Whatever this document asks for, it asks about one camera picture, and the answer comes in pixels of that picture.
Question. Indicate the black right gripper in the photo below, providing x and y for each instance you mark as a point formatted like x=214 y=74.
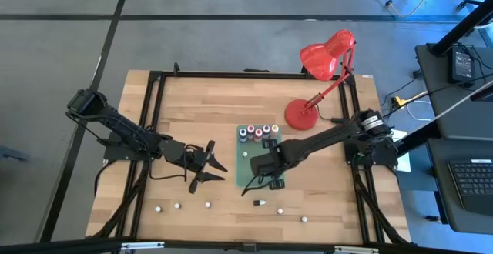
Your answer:
x=269 y=161

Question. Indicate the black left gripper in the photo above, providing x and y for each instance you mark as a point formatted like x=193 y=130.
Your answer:
x=185 y=158

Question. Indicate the yellow food coloring bottle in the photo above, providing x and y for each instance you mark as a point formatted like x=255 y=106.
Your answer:
x=274 y=130

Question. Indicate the purple food coloring bottle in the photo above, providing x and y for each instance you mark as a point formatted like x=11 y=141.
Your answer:
x=265 y=130

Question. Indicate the pink food coloring bottle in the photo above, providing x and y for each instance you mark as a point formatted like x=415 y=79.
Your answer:
x=250 y=130

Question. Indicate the small black dropper bottle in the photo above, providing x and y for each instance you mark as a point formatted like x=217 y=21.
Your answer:
x=258 y=202

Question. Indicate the blue food coloring bottle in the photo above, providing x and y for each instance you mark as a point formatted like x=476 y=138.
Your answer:
x=243 y=134

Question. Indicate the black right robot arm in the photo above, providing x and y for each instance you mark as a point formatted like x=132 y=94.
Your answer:
x=331 y=136

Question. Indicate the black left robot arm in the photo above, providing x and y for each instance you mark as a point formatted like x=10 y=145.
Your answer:
x=135 y=138

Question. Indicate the teal translucent plastic bin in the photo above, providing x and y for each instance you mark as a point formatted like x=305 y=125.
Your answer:
x=242 y=169

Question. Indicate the red desk lamp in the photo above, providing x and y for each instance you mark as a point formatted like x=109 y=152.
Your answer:
x=323 y=57

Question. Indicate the white paper sheet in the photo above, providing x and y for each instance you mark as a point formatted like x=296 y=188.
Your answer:
x=403 y=163

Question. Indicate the yellow plug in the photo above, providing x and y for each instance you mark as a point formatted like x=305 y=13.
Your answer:
x=398 y=101

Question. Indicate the black side table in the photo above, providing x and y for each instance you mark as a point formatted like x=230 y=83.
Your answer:
x=431 y=77

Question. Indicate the grey-blue floor object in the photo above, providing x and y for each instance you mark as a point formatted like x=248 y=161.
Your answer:
x=13 y=154

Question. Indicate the black laptop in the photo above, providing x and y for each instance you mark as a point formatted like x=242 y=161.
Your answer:
x=473 y=184

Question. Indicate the black power adapter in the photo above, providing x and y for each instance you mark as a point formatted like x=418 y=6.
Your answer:
x=460 y=65

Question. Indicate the black diagonal pole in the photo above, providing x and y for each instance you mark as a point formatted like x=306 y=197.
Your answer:
x=462 y=27

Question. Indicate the silver frame bracket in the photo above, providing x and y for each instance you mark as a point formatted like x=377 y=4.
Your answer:
x=356 y=249
x=142 y=245

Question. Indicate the black rail clamp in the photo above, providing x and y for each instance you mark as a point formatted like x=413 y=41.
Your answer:
x=176 y=68

